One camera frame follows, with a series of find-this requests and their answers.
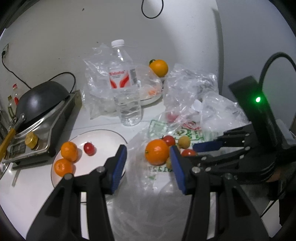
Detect crumpled clear bag right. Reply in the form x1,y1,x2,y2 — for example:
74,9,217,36
164,64,250,141

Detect steel gas stove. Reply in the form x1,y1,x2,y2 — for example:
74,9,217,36
1,90,82,170

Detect brass stove knob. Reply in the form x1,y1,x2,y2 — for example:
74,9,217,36
25,132,39,150

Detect clear bag behind bottle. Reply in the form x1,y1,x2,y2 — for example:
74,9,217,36
81,43,161,120

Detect yellow longan by orange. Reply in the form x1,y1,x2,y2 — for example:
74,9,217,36
166,158,172,170

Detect white dish under bag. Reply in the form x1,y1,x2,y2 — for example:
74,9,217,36
139,79,163,106

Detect lower mandarin on plate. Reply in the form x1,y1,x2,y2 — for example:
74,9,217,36
54,158,74,177

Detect white round plate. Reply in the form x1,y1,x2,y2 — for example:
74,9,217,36
70,129,127,176

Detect upper mandarin on plate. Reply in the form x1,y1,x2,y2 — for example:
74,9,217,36
61,142,78,162

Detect black power cable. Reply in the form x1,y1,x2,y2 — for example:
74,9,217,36
1,51,76,93

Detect red cherry tomato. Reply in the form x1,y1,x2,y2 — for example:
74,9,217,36
83,142,96,156
181,149,197,157

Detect black wok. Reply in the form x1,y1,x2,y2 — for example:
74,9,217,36
16,81,69,121

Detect orange with green leaf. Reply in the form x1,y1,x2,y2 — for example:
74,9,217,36
149,59,169,78

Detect mandarin on plate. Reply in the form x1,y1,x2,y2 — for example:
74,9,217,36
61,142,78,162
54,158,74,177

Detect red capped sauce bottle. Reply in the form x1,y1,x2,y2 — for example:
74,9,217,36
13,84,21,105

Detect red tomato near orange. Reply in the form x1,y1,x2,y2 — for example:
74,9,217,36
162,135,176,147

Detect clear water bottle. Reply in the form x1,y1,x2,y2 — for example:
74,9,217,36
108,39,142,126

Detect black cable loop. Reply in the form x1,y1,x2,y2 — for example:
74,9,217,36
141,0,165,20

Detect large orange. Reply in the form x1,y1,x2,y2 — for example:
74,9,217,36
144,139,169,166

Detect printed plastic bag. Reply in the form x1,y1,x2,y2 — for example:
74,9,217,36
107,118,218,240

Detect yellow wooden wok handle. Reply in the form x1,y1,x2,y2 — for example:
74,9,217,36
0,128,16,161

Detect yellow longan upper right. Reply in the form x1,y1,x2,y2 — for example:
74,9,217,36
178,136,191,149

